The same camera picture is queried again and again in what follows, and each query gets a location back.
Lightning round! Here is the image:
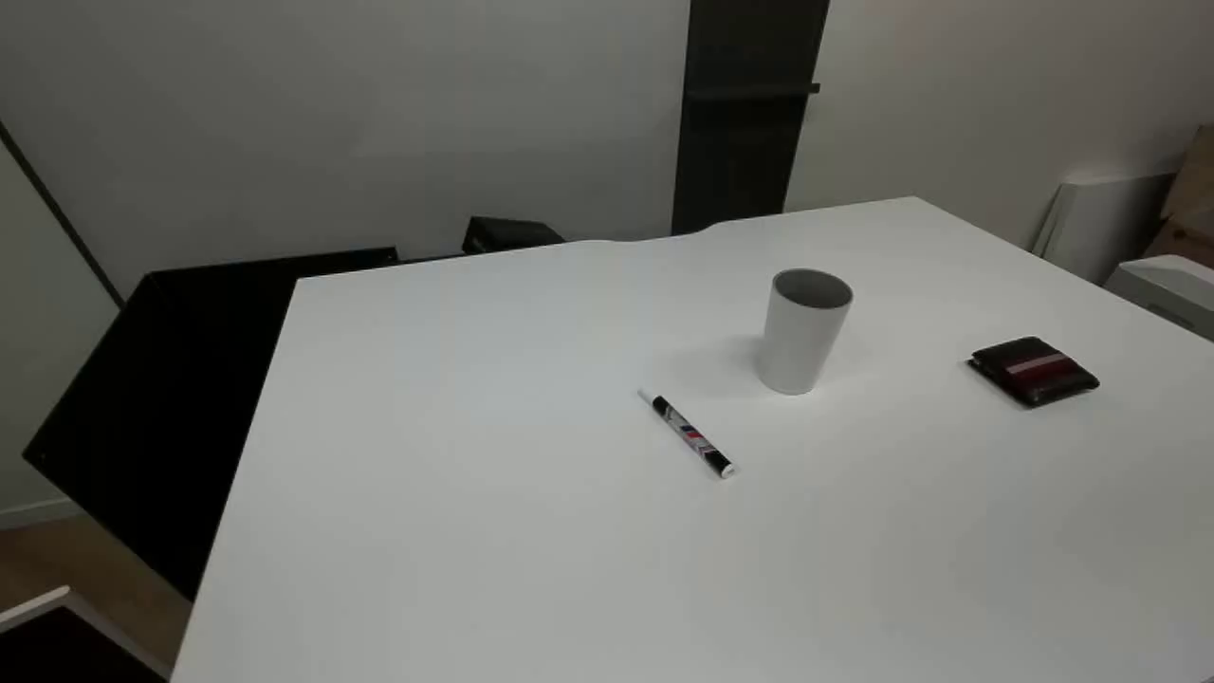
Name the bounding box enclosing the black marker pen white cap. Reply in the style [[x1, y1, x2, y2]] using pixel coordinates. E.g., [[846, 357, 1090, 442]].
[[634, 387, 741, 483]]

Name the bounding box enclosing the white ceramic mug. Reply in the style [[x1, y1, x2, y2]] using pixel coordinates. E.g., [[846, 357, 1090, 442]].
[[756, 266, 858, 397]]

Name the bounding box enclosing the black eraser with red stripe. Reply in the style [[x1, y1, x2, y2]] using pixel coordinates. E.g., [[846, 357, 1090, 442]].
[[963, 335, 1105, 410]]

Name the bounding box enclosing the white cabinet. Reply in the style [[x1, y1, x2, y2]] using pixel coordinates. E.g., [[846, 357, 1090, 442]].
[[1028, 167, 1181, 285]]

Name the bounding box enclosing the white flat box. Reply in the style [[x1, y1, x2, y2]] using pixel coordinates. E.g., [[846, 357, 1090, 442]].
[[1105, 249, 1214, 345]]

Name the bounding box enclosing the brown cardboard box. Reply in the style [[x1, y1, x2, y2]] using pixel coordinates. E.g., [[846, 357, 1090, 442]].
[[1142, 123, 1214, 270]]

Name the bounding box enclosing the dark vertical wall panel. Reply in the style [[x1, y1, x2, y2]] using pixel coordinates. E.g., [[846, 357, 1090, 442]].
[[667, 0, 835, 240]]

